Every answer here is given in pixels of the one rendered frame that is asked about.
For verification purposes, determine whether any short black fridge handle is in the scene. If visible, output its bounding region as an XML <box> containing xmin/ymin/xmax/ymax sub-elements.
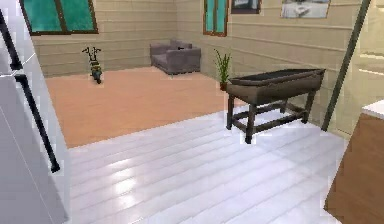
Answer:
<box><xmin>0</xmin><ymin>9</ymin><xmax>23</xmax><ymax>71</ymax></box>

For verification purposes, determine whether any brown cabinet white top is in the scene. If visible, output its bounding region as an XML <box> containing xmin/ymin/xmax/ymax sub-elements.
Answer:
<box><xmin>323</xmin><ymin>99</ymin><xmax>384</xmax><ymax>224</ymax></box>

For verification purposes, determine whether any black branch floor plant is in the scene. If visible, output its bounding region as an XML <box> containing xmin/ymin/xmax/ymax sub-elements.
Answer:
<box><xmin>81</xmin><ymin>46</ymin><xmax>104</xmax><ymax>85</ymax></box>

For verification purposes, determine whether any dark framed picture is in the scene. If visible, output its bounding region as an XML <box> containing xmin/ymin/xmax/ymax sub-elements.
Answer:
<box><xmin>230</xmin><ymin>0</ymin><xmax>262</xmax><ymax>15</ymax></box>

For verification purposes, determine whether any pale framed picture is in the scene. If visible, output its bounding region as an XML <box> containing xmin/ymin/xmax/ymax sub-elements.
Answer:
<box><xmin>280</xmin><ymin>0</ymin><xmax>332</xmax><ymax>19</ymax></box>

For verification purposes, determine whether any dark green door frame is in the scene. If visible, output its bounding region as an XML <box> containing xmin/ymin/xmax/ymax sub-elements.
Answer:
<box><xmin>320</xmin><ymin>0</ymin><xmax>372</xmax><ymax>132</ymax></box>

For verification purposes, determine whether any wide teal window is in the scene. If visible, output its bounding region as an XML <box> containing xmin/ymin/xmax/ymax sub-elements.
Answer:
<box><xmin>18</xmin><ymin>0</ymin><xmax>100</xmax><ymax>36</ymax></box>

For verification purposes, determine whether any grey fridge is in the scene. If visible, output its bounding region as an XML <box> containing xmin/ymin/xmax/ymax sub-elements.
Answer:
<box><xmin>0</xmin><ymin>0</ymin><xmax>72</xmax><ymax>224</ymax></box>

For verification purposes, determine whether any narrow teal window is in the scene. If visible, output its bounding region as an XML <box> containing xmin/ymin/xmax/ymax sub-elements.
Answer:
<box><xmin>202</xmin><ymin>0</ymin><xmax>230</xmax><ymax>37</ymax></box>

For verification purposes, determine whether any green potted house plant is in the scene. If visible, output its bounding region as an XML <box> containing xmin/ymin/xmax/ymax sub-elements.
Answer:
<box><xmin>213</xmin><ymin>48</ymin><xmax>233</xmax><ymax>92</ymax></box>

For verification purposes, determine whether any dark brown side table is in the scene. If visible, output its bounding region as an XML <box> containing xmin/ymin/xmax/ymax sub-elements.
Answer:
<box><xmin>225</xmin><ymin>68</ymin><xmax>327</xmax><ymax>145</ymax></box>

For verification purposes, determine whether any long black fridge handle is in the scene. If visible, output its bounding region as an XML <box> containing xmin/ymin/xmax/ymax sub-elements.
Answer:
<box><xmin>14</xmin><ymin>73</ymin><xmax>61</xmax><ymax>174</ymax></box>

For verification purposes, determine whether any grey armchair sofa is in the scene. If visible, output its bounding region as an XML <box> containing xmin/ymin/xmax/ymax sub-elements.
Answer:
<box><xmin>149</xmin><ymin>38</ymin><xmax>202</xmax><ymax>76</ymax></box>

